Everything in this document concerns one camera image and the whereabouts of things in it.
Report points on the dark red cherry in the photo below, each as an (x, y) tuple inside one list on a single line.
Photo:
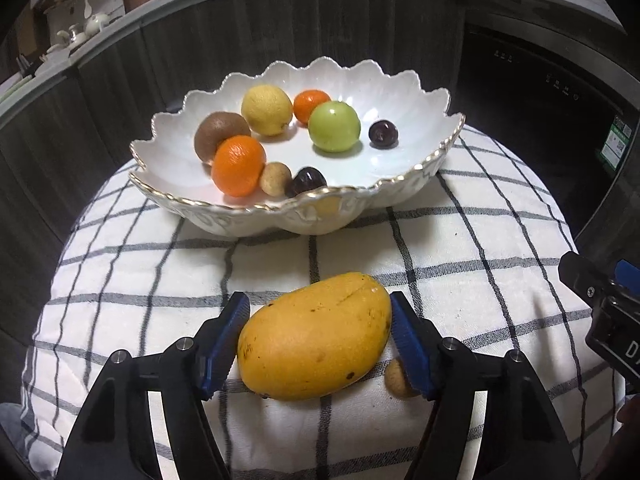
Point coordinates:
[(306, 181), (383, 134)]

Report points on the brown kiwi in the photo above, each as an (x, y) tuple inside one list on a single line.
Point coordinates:
[(215, 132)]

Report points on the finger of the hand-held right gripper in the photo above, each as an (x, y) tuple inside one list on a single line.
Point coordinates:
[(629, 272), (580, 275)]

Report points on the yellow mango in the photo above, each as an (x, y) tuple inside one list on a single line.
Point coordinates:
[(315, 336)]

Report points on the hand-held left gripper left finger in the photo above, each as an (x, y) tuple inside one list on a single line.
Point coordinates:
[(222, 350)]

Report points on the person's right hand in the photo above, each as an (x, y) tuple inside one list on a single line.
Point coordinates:
[(630, 412)]

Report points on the orange mandarin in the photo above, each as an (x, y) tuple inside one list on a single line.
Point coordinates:
[(238, 166), (310, 105)]

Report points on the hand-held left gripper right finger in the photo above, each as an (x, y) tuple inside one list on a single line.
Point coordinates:
[(410, 345)]

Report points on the green label sticker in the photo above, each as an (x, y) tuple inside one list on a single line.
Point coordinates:
[(620, 142)]

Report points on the yellow lemon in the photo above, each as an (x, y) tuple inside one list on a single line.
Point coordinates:
[(266, 110)]

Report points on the tan longan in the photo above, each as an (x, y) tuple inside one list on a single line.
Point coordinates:
[(398, 377), (276, 177)]

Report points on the green apple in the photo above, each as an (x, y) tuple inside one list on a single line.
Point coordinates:
[(334, 126)]

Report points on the dark wood base cabinets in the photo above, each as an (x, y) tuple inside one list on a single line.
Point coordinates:
[(125, 60)]

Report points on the checked white cloth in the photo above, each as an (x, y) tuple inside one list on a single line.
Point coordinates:
[(450, 260)]

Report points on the white teapot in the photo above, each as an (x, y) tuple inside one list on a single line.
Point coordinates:
[(96, 23)]

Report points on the white scalloped bowl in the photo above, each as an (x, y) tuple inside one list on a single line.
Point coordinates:
[(400, 170)]

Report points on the black dishwasher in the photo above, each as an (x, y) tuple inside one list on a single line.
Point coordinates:
[(525, 110)]

